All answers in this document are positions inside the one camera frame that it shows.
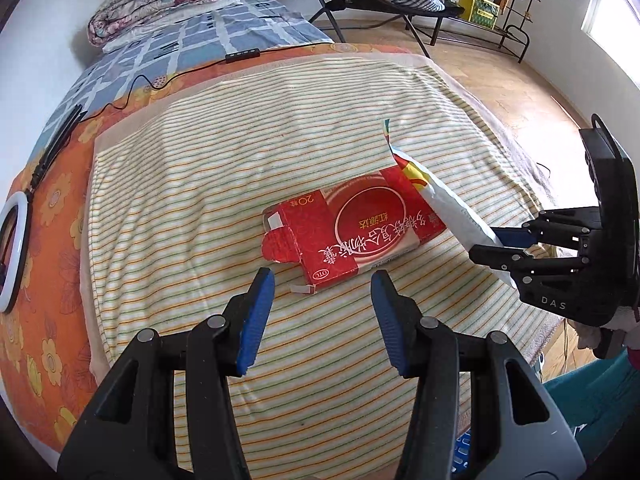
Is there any red cardboard box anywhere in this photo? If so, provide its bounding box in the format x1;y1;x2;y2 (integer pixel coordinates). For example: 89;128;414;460
260;167;448;293

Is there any long white wrapper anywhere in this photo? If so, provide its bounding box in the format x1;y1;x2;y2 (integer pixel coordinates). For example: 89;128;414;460
382;119;521;291

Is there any black folding chair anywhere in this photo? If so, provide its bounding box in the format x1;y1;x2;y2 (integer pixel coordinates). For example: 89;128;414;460
302;0;466;58

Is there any blue plaid bed sheet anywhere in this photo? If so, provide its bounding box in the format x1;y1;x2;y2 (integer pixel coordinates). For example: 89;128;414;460
47;0;336;126

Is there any person's right forearm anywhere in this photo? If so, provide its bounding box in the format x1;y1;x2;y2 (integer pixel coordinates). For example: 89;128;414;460
542;350;640;480

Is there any striped cream blanket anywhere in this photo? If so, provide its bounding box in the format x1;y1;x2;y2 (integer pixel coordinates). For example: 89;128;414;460
82;55;556;480

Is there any yellow plastic crate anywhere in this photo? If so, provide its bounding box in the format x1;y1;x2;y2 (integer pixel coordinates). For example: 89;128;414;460
459;0;501;28

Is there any blue plastic basket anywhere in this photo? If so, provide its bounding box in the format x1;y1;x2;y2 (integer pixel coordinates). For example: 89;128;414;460
451;425;475;478

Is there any orange floral bed sheet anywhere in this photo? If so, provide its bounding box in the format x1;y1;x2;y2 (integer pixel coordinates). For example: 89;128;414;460
0;42;426;461

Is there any white ring light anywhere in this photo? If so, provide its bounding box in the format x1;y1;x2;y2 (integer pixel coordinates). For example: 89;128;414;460
0;189;35;316

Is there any black cable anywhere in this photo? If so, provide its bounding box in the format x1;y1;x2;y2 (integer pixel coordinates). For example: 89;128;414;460
82;42;323;121

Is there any black ring light stand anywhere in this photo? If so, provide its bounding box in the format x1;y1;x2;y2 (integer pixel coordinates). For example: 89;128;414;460
30;104;86;191

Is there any black clothes rack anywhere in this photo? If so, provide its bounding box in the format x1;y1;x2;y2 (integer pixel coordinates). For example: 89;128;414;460
430;0;548;63

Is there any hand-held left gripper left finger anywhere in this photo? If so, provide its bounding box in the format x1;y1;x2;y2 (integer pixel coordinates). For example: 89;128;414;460
57;267;276;480

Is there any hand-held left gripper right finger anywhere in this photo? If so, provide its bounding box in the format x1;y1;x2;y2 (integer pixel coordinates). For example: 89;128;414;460
370;270;586;480

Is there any person's right hand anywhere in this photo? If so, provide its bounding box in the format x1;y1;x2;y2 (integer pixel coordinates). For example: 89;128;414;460
575;307;633;351

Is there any window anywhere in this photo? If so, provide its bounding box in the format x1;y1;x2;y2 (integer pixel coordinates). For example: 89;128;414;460
582;0;640;63

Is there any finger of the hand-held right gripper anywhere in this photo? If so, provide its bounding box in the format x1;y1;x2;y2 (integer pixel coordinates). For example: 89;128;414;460
469;245;601;284
492;206;603;249

